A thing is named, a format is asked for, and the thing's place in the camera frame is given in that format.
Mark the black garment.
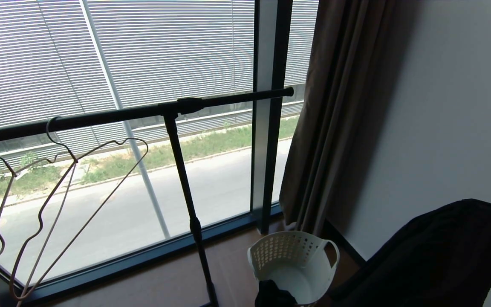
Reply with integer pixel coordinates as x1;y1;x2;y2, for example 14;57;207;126
255;279;300;307
329;198;491;307

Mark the black clothes rack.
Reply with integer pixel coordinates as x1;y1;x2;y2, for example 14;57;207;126
0;87;294;307

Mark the white laundry basket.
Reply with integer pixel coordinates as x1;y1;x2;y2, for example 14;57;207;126
247;231;340;307

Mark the pink clothes hanger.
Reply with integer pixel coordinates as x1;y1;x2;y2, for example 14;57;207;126
0;128;78;307
9;117;149;301

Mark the brown curtain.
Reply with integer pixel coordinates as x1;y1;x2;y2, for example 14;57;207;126
279;0;422;237

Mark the window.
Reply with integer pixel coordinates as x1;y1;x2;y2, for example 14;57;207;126
0;0;320;304

